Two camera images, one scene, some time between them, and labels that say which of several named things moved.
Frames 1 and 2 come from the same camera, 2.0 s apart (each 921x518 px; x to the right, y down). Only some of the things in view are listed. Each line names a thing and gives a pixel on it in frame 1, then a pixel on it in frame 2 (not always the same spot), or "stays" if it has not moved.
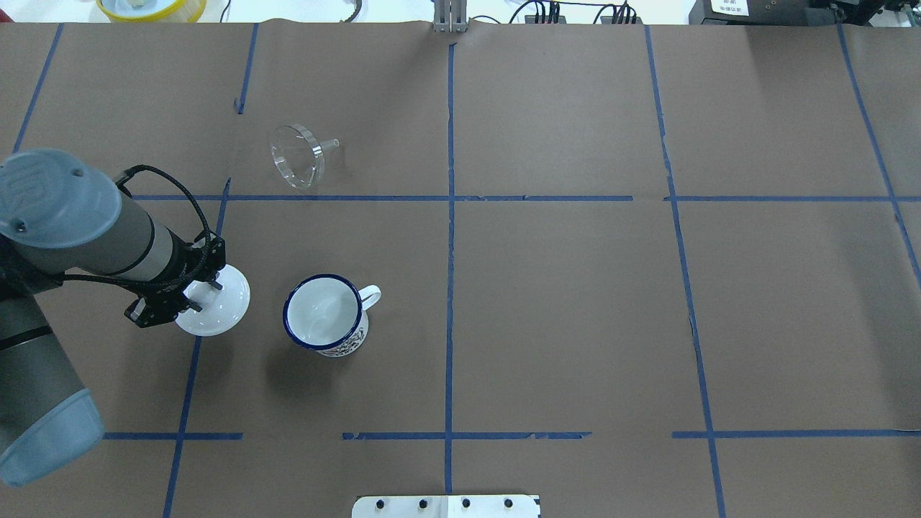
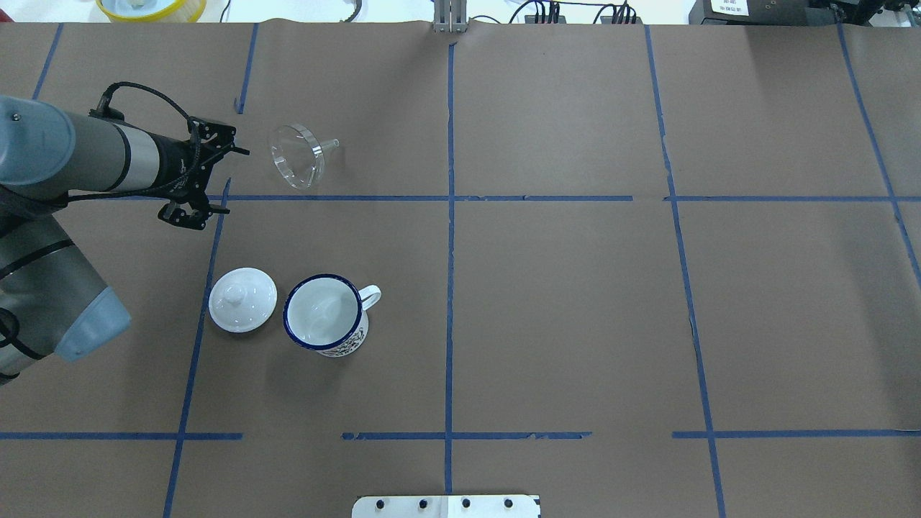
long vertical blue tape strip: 450,251 stays
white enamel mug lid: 222,309 → 242,300
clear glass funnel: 298,155 stays
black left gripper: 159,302 → 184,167
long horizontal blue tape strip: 546,198 stays
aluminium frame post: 450,16 stays
